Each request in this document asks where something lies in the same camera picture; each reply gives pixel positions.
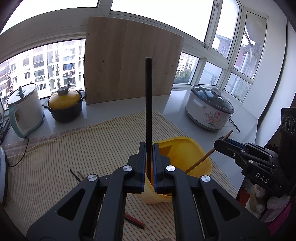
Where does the yellow plastic container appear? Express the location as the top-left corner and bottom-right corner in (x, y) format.
(138, 137), (212, 204)

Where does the black slow cooker cord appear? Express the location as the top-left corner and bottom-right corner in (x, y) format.
(229, 118), (240, 132)

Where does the brown chopstick with red end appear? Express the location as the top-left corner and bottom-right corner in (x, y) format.
(125, 213), (145, 230)

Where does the white floral slow cooker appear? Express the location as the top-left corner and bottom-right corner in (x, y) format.
(185, 85), (235, 131)

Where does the black chopstick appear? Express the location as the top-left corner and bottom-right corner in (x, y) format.
(145, 58), (152, 151)
(70, 169), (82, 182)

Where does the beige plush toy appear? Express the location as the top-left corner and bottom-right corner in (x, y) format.
(245, 183), (292, 219)

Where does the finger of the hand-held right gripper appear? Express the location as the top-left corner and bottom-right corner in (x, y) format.
(223, 138), (278, 163)
(213, 139), (278, 173)

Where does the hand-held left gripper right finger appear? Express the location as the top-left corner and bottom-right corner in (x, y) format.
(152, 142), (271, 241)

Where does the white and teal electric pot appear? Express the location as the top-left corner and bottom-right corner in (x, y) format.
(6, 83), (45, 138)

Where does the white ring light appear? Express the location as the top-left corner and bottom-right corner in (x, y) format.
(0, 146), (9, 205)

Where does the black power cable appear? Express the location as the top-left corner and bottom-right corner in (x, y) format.
(9, 137), (30, 167)

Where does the black casserole with yellow lid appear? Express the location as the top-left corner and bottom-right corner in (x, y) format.
(42, 87), (86, 123)

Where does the striped table cloth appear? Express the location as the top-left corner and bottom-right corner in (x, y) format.
(2, 110), (238, 241)

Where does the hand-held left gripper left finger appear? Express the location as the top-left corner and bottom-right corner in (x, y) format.
(26, 142), (147, 241)

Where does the pink cloth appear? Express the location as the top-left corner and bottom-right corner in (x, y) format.
(261, 202), (296, 230)

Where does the light wooden board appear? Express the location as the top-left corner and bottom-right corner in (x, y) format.
(84, 17), (185, 106)

